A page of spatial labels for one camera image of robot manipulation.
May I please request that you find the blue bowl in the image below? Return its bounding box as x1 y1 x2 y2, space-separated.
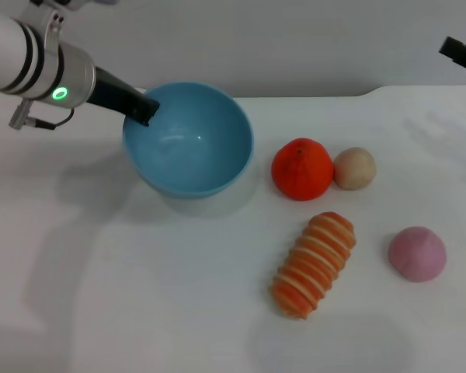
122 80 254 200

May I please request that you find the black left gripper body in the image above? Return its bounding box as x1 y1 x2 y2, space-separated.
85 66 147 117

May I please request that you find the orange toy fruit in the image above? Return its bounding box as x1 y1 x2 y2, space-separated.
270 137 335 202

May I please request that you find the pink round bun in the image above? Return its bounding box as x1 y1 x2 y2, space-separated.
387 225 447 283

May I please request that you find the grey left gripper cable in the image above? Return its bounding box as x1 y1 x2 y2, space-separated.
8 99 75 131

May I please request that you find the orange striped bread loaf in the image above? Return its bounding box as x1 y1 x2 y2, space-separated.
268 211 357 320

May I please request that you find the beige round bun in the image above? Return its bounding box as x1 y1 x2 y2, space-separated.
332 146 377 190

